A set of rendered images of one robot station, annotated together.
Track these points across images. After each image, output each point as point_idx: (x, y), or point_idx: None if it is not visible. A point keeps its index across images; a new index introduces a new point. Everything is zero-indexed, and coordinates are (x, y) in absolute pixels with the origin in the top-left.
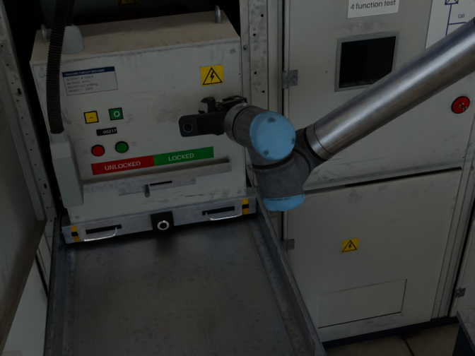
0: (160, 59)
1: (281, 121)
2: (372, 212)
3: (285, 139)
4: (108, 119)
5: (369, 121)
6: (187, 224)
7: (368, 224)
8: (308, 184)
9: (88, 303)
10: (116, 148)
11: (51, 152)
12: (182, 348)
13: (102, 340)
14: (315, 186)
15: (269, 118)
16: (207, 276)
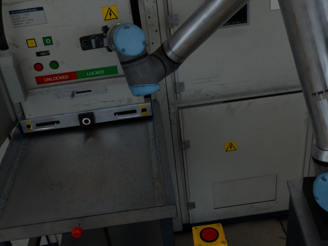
0: (73, 2)
1: (133, 29)
2: (245, 122)
3: (137, 41)
4: (43, 45)
5: (199, 29)
6: (106, 122)
7: (243, 131)
8: (195, 99)
9: (27, 167)
10: (50, 65)
11: (0, 63)
12: (79, 194)
13: (29, 189)
14: (201, 102)
15: (125, 26)
16: (109, 153)
